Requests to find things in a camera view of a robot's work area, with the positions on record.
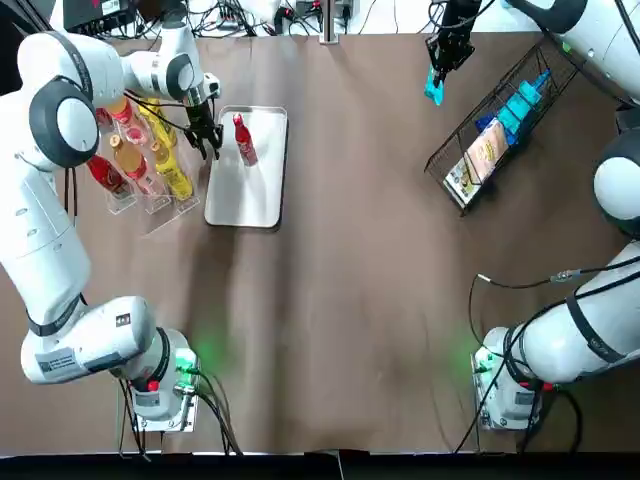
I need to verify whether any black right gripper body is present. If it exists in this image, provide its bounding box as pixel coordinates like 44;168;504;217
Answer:
424;0;482;72

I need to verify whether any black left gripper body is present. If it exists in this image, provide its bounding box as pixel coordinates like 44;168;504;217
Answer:
184;94;222;142

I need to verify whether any teal chips bag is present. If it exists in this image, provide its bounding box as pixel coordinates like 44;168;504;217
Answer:
423;67;446;107
497;105;526;132

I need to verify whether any white rectangular tray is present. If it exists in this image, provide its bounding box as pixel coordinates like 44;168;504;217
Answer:
203;104;290;230

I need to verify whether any clear acrylic bottle shelf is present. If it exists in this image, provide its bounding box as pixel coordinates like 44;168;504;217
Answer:
87;94;202;222

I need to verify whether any yellow drink bottle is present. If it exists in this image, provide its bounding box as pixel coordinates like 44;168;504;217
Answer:
149;141;194;200
137;97;179;151

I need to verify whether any orange tea bottle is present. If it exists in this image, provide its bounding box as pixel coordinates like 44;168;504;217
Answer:
109;134;159;196
108;95;151;146

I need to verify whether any green snack packet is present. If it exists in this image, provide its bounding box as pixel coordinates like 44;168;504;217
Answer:
518;69;552;109

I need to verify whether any white printed box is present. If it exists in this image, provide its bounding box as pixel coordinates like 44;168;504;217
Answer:
444;154;484;199

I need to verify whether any usb hub with plugs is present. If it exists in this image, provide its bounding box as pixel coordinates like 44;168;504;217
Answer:
212;2;251;26

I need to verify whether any black box with red logo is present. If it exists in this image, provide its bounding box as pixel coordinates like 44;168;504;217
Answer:
63;0;146;32

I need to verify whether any black wire basket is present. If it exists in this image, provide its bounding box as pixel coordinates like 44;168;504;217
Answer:
423;37;581;217

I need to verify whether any aluminium profile post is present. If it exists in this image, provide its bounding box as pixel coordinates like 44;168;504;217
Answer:
322;0;339;45

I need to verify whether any black cable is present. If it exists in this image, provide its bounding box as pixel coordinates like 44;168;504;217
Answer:
62;87;201;219
192;367;246;456
467;267;609;351
452;379;586;454

